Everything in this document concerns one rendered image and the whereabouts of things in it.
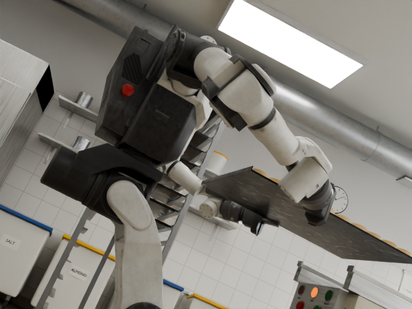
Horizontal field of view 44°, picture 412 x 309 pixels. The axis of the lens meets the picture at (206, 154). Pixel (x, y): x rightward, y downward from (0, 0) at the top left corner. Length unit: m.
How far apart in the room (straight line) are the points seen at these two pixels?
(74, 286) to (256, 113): 3.81
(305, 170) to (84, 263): 3.68
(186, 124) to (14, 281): 3.54
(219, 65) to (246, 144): 4.71
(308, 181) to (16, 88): 3.80
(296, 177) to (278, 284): 4.60
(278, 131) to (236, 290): 4.59
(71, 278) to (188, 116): 3.46
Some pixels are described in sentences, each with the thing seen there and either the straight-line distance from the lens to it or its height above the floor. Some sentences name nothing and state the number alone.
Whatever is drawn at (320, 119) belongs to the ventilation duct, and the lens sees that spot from 5.00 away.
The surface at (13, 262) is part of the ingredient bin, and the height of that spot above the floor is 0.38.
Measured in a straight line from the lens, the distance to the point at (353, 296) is 1.56.
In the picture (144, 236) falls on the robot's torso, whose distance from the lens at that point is 1.37.
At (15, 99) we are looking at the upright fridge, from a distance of 4.71.
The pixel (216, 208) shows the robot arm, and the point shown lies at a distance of 1.86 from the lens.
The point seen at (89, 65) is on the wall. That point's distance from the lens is 5.77.
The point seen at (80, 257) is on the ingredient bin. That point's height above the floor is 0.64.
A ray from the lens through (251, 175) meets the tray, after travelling 1.38.
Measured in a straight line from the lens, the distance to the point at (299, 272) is 1.79.
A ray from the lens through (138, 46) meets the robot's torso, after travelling 1.44.
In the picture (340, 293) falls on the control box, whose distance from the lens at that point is 1.57.
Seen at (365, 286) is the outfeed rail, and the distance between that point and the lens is 1.57.
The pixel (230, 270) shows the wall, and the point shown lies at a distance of 5.58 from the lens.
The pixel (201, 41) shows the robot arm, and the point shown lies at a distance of 1.31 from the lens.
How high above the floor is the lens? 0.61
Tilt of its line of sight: 16 degrees up
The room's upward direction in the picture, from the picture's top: 24 degrees clockwise
